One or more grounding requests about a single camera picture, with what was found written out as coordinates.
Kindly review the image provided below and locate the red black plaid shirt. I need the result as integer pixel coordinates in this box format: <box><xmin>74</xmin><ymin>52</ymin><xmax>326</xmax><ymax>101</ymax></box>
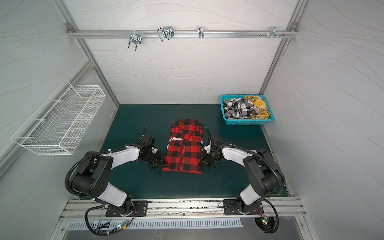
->
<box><xmin>162</xmin><ymin>119</ymin><xmax>204</xmax><ymax>175</ymax></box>

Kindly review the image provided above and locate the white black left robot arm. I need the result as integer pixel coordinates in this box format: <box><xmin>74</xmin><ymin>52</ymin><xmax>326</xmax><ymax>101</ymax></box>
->
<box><xmin>65</xmin><ymin>135</ymin><xmax>163</xmax><ymax>208</ymax></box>

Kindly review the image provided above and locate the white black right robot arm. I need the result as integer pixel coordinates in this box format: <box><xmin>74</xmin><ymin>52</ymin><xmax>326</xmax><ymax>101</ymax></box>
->
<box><xmin>202</xmin><ymin>133</ymin><xmax>285</xmax><ymax>209</ymax></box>

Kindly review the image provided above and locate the teal plastic basket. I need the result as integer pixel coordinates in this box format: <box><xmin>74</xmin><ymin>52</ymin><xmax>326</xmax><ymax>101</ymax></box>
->
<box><xmin>220</xmin><ymin>95</ymin><xmax>274</xmax><ymax>126</ymax></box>

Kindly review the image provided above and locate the black white checkered shirt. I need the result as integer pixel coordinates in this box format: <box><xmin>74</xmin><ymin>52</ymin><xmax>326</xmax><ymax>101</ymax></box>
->
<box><xmin>223</xmin><ymin>98</ymin><xmax>254</xmax><ymax>120</ymax></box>

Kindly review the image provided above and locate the yellow plaid shirt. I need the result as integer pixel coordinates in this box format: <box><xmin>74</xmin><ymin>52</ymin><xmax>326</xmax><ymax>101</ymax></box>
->
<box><xmin>243</xmin><ymin>96</ymin><xmax>271</xmax><ymax>120</ymax></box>

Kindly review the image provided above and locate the white vent grille strip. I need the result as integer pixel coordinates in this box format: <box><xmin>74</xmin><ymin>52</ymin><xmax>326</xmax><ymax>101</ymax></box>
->
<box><xmin>67</xmin><ymin>218</ymin><xmax>244</xmax><ymax>231</ymax></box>

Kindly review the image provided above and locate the metal u-bolt hook left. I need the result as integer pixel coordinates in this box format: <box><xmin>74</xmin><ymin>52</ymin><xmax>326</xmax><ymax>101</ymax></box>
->
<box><xmin>128</xmin><ymin>32</ymin><xmax>142</xmax><ymax>51</ymax></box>

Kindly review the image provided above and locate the metal u-bolt hook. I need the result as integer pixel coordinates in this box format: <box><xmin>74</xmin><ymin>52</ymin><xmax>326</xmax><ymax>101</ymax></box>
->
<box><xmin>128</xmin><ymin>32</ymin><xmax>142</xmax><ymax>51</ymax></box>
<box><xmin>157</xmin><ymin>26</ymin><xmax>175</xmax><ymax>42</ymax></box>

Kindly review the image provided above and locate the metal clip hook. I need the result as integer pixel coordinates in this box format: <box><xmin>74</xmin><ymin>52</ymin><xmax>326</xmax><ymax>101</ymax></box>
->
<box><xmin>198</xmin><ymin>27</ymin><xmax>204</xmax><ymax>39</ymax></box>

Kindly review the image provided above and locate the metal u-bolt hook middle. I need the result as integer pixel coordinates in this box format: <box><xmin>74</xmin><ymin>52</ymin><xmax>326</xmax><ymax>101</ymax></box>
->
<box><xmin>157</xmin><ymin>26</ymin><xmax>175</xmax><ymax>42</ymax></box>

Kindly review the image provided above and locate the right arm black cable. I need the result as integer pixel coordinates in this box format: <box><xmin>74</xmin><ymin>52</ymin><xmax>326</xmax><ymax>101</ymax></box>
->
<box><xmin>204</xmin><ymin>126</ymin><xmax>284</xmax><ymax>234</ymax></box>

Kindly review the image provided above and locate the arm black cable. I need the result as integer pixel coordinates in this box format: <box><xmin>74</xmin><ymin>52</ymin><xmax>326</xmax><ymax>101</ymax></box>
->
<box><xmin>64</xmin><ymin>126</ymin><xmax>148</xmax><ymax>237</ymax></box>
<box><xmin>204</xmin><ymin>126</ymin><xmax>284</xmax><ymax>234</ymax></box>

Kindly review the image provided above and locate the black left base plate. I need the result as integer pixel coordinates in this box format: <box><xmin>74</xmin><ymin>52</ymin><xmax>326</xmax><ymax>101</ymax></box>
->
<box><xmin>106</xmin><ymin>200</ymin><xmax>149</xmax><ymax>218</ymax></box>

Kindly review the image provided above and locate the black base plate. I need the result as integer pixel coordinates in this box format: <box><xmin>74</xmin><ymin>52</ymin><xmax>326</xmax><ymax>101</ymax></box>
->
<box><xmin>218</xmin><ymin>199</ymin><xmax>264</xmax><ymax>216</ymax></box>
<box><xmin>106</xmin><ymin>200</ymin><xmax>149</xmax><ymax>218</ymax></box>

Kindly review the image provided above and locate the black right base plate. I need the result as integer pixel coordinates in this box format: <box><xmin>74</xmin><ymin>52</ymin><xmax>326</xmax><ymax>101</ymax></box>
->
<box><xmin>218</xmin><ymin>199</ymin><xmax>264</xmax><ymax>216</ymax></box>

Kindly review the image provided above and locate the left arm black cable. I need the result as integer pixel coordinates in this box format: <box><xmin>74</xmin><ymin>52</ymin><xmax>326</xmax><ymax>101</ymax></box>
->
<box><xmin>64</xmin><ymin>126</ymin><xmax>148</xmax><ymax>237</ymax></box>

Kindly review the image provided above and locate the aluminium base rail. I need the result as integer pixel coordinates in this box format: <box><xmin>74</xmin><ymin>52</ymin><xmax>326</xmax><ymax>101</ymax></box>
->
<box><xmin>59</xmin><ymin>197</ymin><xmax>307</xmax><ymax>221</ymax></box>

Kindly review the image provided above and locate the white wire basket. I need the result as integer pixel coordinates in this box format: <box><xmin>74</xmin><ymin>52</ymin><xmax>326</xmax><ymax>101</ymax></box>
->
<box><xmin>11</xmin><ymin>80</ymin><xmax>106</xmax><ymax>156</ymax></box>

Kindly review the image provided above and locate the aluminium horizontal rail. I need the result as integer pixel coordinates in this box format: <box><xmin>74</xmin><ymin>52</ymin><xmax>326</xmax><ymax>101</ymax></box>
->
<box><xmin>67</xmin><ymin>29</ymin><xmax>299</xmax><ymax>39</ymax></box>

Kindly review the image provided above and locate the metal bracket hook right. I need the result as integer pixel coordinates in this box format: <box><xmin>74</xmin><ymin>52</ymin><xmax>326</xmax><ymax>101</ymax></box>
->
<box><xmin>260</xmin><ymin>27</ymin><xmax>286</xmax><ymax>39</ymax></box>

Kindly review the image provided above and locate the right aluminium corner post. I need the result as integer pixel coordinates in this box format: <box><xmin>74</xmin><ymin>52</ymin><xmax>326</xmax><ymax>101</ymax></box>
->
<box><xmin>259</xmin><ymin>0</ymin><xmax>308</xmax><ymax>95</ymax></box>

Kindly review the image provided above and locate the aluminium corner frame post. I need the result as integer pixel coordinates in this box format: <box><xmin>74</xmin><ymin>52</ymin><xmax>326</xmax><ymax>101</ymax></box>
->
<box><xmin>53</xmin><ymin>0</ymin><xmax>120</xmax><ymax>108</ymax></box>

